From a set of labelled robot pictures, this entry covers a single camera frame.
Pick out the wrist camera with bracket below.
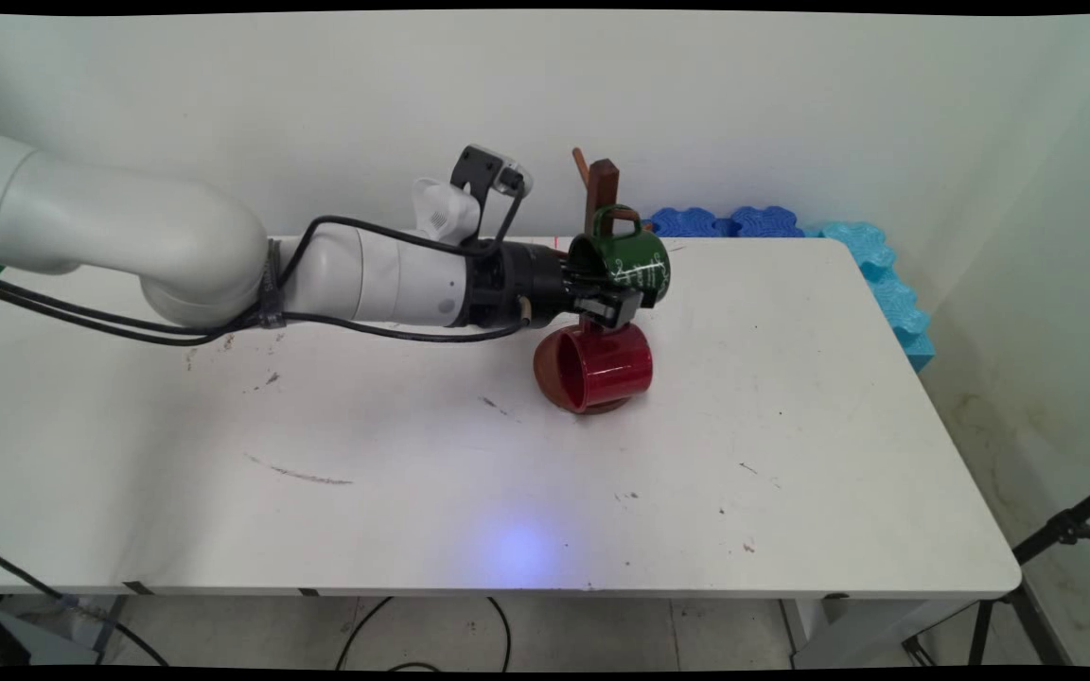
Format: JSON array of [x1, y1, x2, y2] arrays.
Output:
[[413, 144, 535, 245]]

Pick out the black floor cable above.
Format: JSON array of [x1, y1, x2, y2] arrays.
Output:
[[0, 537, 169, 669], [335, 596, 513, 672]]

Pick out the black tripod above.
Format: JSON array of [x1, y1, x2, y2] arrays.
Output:
[[903, 473, 1090, 668]]

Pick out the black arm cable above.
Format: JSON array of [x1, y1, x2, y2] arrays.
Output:
[[272, 184, 527, 289], [0, 272, 532, 347]]

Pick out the green mug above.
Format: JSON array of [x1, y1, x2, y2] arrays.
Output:
[[567, 205, 672, 308]]

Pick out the dark blue foam mat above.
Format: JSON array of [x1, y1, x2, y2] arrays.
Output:
[[649, 207, 733, 239], [730, 206, 806, 239]]

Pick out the grey cable strap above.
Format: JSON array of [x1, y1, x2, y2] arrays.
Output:
[[259, 238, 288, 328]]

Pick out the wooden mug rack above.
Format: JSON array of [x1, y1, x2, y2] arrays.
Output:
[[534, 147, 639, 417]]

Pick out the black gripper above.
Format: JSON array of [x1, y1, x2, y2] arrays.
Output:
[[491, 241, 646, 331]]

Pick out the red mug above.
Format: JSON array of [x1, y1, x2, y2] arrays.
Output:
[[554, 322, 654, 414]]

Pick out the cyan foam mat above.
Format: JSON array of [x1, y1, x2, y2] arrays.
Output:
[[870, 272, 936, 373], [805, 220, 898, 282]]

